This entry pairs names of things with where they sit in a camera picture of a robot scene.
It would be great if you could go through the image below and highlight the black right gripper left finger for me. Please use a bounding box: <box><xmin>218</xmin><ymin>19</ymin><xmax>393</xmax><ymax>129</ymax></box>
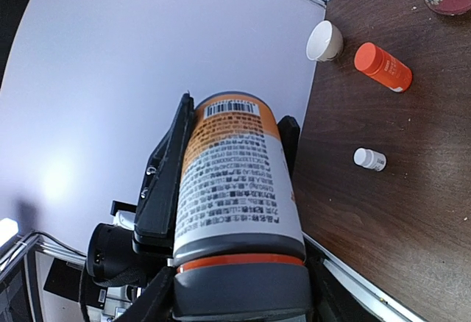
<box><xmin>121</xmin><ymin>267</ymin><xmax>175</xmax><ymax>322</ymax></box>

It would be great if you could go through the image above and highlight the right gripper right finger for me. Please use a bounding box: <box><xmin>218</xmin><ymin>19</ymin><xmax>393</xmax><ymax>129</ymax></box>
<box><xmin>305</xmin><ymin>243</ymin><xmax>368</xmax><ymax>321</ymax></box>

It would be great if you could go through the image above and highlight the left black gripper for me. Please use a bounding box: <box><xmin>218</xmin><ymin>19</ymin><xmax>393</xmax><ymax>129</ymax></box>
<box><xmin>110</xmin><ymin>93</ymin><xmax>194</xmax><ymax>259</ymax></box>

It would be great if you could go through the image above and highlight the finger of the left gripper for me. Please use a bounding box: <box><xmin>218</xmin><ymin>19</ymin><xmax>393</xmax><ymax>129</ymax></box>
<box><xmin>277</xmin><ymin>115</ymin><xmax>300</xmax><ymax>175</ymax></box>

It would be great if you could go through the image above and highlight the small white bottle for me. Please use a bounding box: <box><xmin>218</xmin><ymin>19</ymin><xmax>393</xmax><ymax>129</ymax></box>
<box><xmin>353</xmin><ymin>148</ymin><xmax>387</xmax><ymax>171</ymax></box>

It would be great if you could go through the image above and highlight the grey cap supplement bottle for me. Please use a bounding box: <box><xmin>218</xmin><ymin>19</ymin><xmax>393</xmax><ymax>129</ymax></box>
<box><xmin>173</xmin><ymin>92</ymin><xmax>312</xmax><ymax>321</ymax></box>

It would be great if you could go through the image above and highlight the orange pill bottle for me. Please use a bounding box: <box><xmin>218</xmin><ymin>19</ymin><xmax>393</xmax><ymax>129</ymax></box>
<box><xmin>354</xmin><ymin>42</ymin><xmax>413</xmax><ymax>93</ymax></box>

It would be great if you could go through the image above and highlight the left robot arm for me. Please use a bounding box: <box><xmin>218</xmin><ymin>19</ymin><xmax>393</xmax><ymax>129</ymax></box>
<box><xmin>82</xmin><ymin>92</ymin><xmax>311</xmax><ymax>321</ymax></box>

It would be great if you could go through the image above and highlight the small white rice bowl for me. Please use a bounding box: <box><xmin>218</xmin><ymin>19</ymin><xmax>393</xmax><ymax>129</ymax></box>
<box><xmin>305</xmin><ymin>20</ymin><xmax>344</xmax><ymax>62</ymax></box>

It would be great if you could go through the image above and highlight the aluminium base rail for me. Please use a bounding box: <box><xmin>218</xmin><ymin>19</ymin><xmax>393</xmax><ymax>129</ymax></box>
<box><xmin>303</xmin><ymin>233</ymin><xmax>426</xmax><ymax>321</ymax></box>

